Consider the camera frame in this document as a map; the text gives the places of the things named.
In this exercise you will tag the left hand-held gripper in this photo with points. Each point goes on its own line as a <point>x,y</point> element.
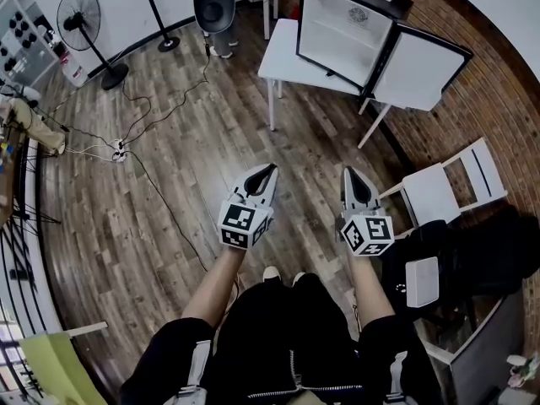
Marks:
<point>236,222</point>

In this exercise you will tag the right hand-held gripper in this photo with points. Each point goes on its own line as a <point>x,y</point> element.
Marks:
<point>371,230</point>

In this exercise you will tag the person's right forearm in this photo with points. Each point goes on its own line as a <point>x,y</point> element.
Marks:
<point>371,289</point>

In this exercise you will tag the person's left forearm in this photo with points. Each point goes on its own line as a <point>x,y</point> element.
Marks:
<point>215,285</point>

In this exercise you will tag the white chair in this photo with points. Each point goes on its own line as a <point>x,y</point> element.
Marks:
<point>430,196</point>

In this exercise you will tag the person's left white shoe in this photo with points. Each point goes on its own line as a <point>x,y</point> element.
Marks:
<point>271,273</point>

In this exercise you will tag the person's white shoe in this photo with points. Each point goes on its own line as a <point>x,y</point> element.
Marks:
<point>271,273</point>
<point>298,277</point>

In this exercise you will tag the person's right white shoe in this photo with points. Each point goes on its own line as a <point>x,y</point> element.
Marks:
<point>298,277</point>

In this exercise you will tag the white box device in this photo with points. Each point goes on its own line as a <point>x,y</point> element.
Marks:
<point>422,283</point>

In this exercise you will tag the black office chair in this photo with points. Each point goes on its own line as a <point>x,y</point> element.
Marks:
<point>485,251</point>

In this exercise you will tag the person's black clothing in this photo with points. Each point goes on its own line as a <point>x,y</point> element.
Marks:
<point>278,344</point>

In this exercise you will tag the black oval shell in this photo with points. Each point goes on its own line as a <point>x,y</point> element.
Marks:
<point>213,7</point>

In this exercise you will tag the grey cabinet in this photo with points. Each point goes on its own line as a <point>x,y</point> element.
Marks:
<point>485,352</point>

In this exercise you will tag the white canister red label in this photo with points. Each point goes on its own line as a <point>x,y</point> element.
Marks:
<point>75,72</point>

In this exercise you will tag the small pink flower pot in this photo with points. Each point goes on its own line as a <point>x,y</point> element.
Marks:
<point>521,371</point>

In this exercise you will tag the black standing fan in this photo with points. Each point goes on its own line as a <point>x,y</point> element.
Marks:
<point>78,19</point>

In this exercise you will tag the brown wooden table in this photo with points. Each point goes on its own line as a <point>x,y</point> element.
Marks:
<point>6,175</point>

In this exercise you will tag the white display shelf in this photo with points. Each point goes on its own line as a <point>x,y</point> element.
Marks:
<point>38,57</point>

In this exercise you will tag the yellow-green board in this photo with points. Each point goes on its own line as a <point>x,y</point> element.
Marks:
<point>55,369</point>

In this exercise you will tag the group of black round objects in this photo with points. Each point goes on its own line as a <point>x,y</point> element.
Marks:
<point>19,25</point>

